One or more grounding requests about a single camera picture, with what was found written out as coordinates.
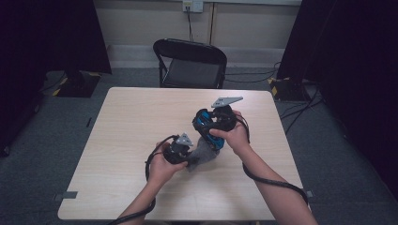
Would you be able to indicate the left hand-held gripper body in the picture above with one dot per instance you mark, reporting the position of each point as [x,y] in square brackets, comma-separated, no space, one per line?
[176,153]

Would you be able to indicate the person's right hand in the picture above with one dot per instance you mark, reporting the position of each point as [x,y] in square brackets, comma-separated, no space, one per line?
[239,139]

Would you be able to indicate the black stand base yellow stripes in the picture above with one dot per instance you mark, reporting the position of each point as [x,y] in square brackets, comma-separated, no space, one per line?
[286,89]
[78,86]

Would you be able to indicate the black curtain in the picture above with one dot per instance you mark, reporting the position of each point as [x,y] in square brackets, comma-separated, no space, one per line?
[353,62]
[47,37]

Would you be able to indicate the white wall outlet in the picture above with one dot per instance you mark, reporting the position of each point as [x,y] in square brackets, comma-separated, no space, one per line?
[193,5]

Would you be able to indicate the black folding chair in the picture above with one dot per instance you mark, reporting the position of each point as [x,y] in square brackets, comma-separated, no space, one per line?
[191,72]

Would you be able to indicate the gray tape mark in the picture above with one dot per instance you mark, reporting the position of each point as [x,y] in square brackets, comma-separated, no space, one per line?
[67,195]
[310,193]

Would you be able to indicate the person's left hand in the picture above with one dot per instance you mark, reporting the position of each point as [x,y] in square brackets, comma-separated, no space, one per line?
[161,172]

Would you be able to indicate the gray fuzzy cloth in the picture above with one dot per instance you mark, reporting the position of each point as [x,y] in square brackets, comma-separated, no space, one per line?
[203,154]

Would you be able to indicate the blue and black toy car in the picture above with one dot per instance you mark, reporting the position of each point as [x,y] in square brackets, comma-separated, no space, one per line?
[205,125]

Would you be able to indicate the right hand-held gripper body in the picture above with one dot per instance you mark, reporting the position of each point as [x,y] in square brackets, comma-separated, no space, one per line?
[226,120]

